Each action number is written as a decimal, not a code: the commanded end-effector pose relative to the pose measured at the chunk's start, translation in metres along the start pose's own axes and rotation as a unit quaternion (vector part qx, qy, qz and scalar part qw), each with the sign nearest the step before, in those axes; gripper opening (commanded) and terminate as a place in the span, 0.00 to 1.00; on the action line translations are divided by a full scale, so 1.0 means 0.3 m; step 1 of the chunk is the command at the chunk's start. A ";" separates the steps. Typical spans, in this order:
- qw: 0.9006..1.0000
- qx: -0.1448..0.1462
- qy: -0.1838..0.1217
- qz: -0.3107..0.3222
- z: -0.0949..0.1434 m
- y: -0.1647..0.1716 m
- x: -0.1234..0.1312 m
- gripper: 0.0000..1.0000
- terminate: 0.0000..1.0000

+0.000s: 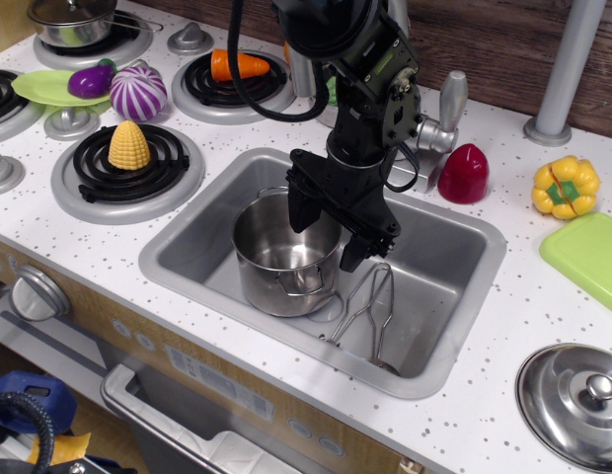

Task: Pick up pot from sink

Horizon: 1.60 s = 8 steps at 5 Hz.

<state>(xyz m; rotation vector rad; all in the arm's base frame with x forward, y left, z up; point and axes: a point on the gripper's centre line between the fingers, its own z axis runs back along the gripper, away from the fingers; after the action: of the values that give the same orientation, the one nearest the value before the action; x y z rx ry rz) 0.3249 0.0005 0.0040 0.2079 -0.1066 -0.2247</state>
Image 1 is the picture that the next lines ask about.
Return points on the grey knob left edge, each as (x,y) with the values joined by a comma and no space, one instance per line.
(12,173)

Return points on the grey vertical pole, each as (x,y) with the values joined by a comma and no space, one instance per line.
(550,128)

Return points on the silver oven dial knob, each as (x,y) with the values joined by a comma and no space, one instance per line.
(35,297)

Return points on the yellow toy corn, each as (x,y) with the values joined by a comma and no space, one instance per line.
(129,149)

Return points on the orange toy carrot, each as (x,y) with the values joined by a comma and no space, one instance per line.
(249,66)

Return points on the back right stove burner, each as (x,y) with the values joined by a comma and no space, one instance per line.
(196,94)

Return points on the purple white toy onion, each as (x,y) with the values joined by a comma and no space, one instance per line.
(138,93)

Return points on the red toy pepper half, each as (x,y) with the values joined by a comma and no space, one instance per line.
(465,175)

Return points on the purple toy eggplant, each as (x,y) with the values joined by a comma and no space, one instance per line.
(92,82)

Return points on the stainless steel pot lid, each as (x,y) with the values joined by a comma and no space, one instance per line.
(564,395)

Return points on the grey knob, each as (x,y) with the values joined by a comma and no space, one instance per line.
(190,40)
(71,123)

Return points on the grey oven door handle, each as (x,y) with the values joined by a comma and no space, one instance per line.
(179,431)

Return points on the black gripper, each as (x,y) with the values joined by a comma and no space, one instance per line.
(351,194)

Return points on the yellow toy bell pepper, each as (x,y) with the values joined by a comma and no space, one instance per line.
(566,188)

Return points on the left edge stove burner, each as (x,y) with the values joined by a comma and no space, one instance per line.
(17,114)

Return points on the steel saucepan with lid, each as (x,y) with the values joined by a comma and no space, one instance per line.
(71,24)

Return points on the grey toy sink basin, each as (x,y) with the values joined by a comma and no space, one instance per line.
(396,323)

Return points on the back left stove burner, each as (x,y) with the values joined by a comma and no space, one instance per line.
(127,41)

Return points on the metal wire whisk utensil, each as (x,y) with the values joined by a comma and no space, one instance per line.
(372,298)

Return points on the grey knob top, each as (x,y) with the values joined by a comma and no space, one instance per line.
(190,40)

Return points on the front black stove burner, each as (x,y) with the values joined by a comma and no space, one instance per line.
(87,186)

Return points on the silver toy faucet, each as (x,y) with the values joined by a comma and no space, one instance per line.
(419,160)

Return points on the grey knob middle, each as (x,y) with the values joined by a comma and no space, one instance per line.
(71,123)

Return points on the blue object with hose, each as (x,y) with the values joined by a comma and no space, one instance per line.
(36,405)

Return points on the green plastic cutting board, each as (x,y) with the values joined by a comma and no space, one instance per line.
(582,252)

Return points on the green plastic plate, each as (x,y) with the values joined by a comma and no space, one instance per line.
(50,87)

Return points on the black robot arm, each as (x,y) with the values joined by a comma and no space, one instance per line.
(378,109)

